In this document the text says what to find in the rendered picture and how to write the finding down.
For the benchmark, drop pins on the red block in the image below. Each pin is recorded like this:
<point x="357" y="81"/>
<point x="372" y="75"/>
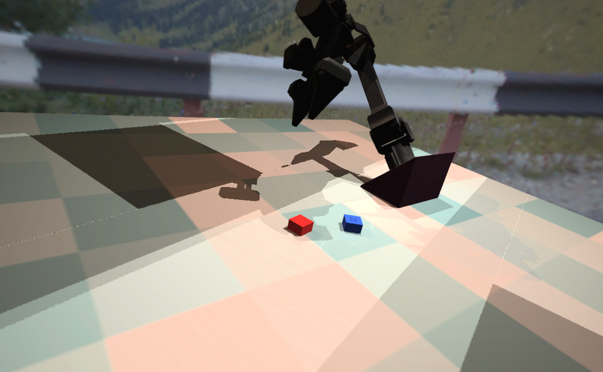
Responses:
<point x="300" y="225"/>

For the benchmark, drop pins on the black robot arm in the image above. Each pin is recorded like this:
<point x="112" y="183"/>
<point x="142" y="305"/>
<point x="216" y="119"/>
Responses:
<point x="327" y="19"/>

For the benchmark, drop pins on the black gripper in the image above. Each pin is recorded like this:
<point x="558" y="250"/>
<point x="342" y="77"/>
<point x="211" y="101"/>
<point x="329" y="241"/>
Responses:
<point x="324" y="82"/>

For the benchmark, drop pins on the blue toy brick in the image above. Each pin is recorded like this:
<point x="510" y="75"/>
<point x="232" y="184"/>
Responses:
<point x="352" y="223"/>

